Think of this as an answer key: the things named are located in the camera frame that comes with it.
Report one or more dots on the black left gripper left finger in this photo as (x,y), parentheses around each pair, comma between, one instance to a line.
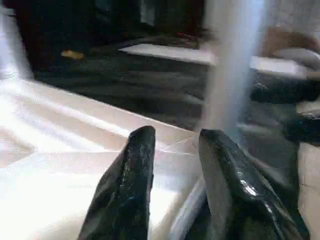
(125,200)

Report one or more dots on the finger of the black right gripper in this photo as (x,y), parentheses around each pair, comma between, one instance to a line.
(302,127)
(285,92)

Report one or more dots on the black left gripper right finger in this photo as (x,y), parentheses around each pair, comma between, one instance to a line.
(235,200)

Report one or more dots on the grey cushion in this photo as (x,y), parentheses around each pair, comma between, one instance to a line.
(302,56)

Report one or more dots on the wicker chair with cushion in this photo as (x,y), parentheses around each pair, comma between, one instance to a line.
(290,40)

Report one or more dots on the black work mat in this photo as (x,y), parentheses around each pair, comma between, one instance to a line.
(125,85)

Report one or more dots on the small yellow tag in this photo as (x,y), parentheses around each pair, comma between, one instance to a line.
(72,54)

